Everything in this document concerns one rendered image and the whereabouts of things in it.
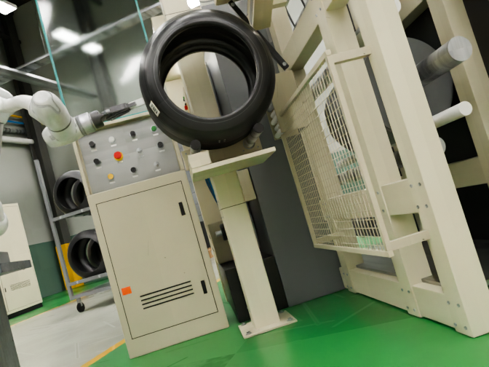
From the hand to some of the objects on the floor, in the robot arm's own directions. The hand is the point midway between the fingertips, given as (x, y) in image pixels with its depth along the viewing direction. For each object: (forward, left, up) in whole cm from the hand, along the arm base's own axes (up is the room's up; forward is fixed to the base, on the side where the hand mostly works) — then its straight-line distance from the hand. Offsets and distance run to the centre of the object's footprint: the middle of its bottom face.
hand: (136, 103), depth 201 cm
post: (+48, +23, -113) cm, 125 cm away
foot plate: (+48, +23, -113) cm, 125 cm away
